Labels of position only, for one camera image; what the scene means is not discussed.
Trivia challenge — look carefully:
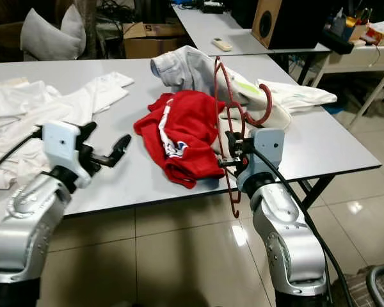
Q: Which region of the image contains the red shirt with white print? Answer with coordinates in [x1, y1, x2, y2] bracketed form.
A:
[133, 91, 231, 189]

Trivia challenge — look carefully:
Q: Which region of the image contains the red clothes hanger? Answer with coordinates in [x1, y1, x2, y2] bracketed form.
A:
[213, 56, 273, 218]

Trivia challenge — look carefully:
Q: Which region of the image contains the white long sleeved shirt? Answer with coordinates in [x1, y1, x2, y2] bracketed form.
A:
[0, 72, 135, 138]

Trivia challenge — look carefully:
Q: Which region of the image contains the large grey table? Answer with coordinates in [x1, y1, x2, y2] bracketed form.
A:
[0, 54, 383, 228]

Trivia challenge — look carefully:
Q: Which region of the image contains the light grey jacket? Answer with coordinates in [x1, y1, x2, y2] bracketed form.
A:
[150, 46, 250, 106]

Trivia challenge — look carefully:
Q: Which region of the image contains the white garment with green print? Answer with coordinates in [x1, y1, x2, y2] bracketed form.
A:
[243, 78, 339, 129]

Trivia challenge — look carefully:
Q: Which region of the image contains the crumpled white garment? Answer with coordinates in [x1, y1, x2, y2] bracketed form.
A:
[0, 125, 49, 193]

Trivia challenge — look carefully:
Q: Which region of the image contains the white remote control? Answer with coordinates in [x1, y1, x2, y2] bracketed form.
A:
[212, 38, 235, 52]

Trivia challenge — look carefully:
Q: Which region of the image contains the open brown cardboard box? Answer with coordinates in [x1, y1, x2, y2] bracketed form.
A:
[122, 22, 180, 59]

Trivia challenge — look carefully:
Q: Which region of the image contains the grey pillow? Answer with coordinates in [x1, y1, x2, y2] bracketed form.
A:
[20, 5, 87, 61]

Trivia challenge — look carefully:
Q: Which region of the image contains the long grey desk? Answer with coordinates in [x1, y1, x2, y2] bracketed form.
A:
[170, 3, 332, 84]

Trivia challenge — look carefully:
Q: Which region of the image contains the wooden loudspeaker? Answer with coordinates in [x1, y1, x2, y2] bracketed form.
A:
[252, 0, 333, 51]

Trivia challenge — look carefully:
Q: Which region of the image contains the dark brown sofa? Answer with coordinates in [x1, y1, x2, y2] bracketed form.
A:
[0, 0, 109, 65]

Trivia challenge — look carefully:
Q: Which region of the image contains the black power strip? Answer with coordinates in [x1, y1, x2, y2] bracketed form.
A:
[202, 0, 225, 14]

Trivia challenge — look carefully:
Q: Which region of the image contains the black desk tray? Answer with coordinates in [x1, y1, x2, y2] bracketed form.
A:
[322, 29, 356, 55]

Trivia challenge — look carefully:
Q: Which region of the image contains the small white side table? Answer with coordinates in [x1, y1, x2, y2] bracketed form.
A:
[314, 38, 384, 125]

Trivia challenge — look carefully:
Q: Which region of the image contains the blue pen cup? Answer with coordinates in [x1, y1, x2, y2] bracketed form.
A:
[330, 13, 349, 36]

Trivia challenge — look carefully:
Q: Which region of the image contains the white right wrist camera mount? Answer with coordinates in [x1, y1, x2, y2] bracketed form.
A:
[237, 128, 285, 193]

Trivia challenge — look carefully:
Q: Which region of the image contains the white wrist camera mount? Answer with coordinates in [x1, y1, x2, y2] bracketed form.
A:
[42, 120, 84, 187]
[237, 128, 285, 193]

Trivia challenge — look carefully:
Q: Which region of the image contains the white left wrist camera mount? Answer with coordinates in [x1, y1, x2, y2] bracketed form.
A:
[42, 120, 84, 187]

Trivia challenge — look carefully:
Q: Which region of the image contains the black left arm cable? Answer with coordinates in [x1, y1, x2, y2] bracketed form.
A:
[0, 127, 44, 215]

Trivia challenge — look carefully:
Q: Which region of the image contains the black metal chair frame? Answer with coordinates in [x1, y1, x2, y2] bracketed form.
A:
[364, 261, 384, 307]

